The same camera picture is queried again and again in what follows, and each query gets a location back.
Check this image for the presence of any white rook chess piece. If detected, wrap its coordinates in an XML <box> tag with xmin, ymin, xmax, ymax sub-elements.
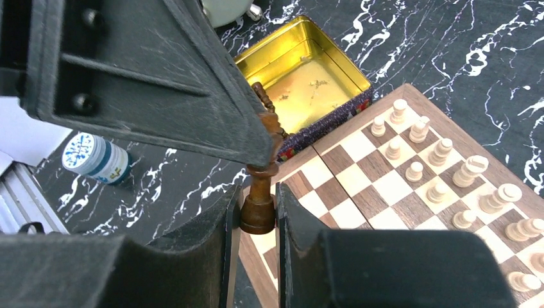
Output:
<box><xmin>389</xmin><ymin>99</ymin><xmax>408</xmax><ymax>124</ymax></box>

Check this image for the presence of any white pawn chess piece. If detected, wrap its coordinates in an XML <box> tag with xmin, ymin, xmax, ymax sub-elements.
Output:
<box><xmin>385</xmin><ymin>139</ymin><xmax>401</xmax><ymax>160</ymax></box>

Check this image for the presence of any wooden chess board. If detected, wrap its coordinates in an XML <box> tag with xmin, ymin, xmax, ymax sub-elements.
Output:
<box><xmin>237</xmin><ymin>83</ymin><xmax>544</xmax><ymax>308</ymax></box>

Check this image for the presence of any brown bishop chess piece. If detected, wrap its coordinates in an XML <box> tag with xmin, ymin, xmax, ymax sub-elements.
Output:
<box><xmin>239</xmin><ymin>111</ymin><xmax>285</xmax><ymax>235</ymax></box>

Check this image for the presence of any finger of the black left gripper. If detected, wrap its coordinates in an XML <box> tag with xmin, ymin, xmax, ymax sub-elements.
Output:
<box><xmin>1</xmin><ymin>1</ymin><xmax>274</xmax><ymax>167</ymax></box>

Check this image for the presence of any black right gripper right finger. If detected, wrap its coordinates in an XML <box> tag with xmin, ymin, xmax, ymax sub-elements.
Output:
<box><xmin>276</xmin><ymin>183</ymin><xmax>516</xmax><ymax>307</ymax></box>

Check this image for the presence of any white knight chess piece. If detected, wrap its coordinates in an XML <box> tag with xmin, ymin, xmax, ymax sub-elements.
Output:
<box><xmin>409</xmin><ymin>116</ymin><xmax>430</xmax><ymax>143</ymax></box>

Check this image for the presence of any gold tin box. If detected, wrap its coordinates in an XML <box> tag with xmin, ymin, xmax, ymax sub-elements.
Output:
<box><xmin>235</xmin><ymin>15</ymin><xmax>373</xmax><ymax>162</ymax></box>

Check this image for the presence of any round cream drawer cabinet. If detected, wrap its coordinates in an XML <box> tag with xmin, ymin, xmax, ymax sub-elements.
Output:
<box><xmin>201</xmin><ymin>0</ymin><xmax>263</xmax><ymax>28</ymax></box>

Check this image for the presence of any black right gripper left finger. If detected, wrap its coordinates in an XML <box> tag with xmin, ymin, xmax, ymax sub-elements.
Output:
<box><xmin>1</xmin><ymin>185</ymin><xmax>242</xmax><ymax>307</ymax></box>

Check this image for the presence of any small white blue bottle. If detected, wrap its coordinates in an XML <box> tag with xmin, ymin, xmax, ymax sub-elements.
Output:
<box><xmin>62</xmin><ymin>132</ymin><xmax>132</xmax><ymax>185</ymax></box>

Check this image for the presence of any white corner pawn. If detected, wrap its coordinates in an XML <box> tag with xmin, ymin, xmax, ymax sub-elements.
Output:
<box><xmin>371</xmin><ymin>116</ymin><xmax>386</xmax><ymax>137</ymax></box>

